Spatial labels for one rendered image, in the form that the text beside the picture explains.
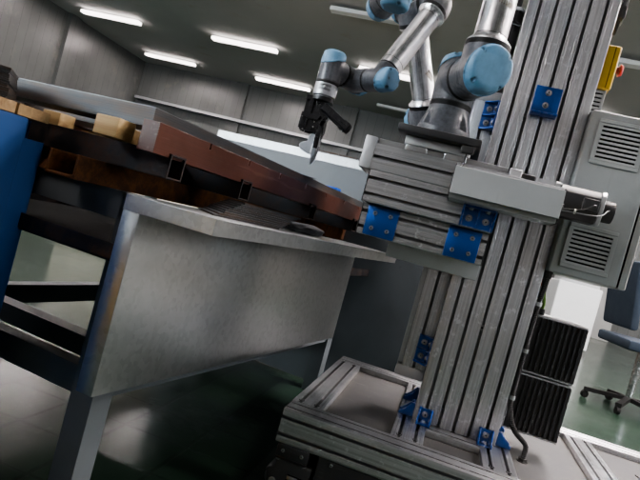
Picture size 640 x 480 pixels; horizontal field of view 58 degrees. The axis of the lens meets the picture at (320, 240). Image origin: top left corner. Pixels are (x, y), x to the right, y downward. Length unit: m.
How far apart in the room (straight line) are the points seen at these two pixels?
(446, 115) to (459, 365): 0.73
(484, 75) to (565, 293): 6.54
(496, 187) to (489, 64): 0.30
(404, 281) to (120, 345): 1.63
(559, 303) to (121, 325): 7.11
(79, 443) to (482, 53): 1.27
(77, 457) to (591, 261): 1.38
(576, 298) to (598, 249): 6.22
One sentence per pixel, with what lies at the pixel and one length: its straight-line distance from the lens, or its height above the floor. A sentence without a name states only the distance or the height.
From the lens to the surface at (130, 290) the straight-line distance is 1.14.
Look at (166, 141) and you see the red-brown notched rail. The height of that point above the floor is 0.79.
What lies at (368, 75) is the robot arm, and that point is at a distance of 1.88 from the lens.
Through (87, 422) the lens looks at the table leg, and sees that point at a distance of 1.35.
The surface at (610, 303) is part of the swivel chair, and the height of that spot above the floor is 0.72.
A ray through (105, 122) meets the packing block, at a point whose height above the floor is 0.80.
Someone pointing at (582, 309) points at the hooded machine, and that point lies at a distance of 7.99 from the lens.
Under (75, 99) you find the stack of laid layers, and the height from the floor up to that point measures 0.84.
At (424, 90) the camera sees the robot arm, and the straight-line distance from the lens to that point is 2.21.
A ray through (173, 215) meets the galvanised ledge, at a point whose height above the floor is 0.66.
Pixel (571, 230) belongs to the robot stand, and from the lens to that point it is 1.75.
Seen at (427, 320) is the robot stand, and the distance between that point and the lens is 1.85.
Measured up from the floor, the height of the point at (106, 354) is 0.38.
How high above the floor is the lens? 0.72
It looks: 2 degrees down
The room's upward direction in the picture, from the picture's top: 15 degrees clockwise
